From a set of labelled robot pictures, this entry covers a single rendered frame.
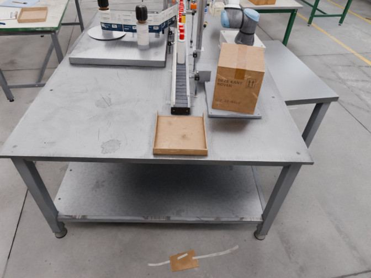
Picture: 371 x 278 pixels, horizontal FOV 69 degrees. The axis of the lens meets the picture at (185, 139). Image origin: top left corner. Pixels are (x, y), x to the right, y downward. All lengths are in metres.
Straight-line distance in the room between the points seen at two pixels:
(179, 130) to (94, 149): 0.44
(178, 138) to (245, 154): 0.35
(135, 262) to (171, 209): 0.40
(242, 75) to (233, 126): 0.27
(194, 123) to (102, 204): 0.84
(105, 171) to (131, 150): 0.78
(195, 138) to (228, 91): 0.32
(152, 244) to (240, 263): 0.60
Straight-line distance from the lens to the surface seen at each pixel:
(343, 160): 2.90
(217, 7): 2.64
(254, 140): 1.44
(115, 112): 1.57
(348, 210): 2.50
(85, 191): 2.00
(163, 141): 1.36
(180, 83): 1.72
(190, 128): 1.43
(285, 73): 2.13
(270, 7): 3.79
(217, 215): 1.83
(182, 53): 1.90
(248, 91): 1.49
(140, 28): 2.08
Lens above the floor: 1.76
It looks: 43 degrees down
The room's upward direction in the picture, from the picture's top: 4 degrees clockwise
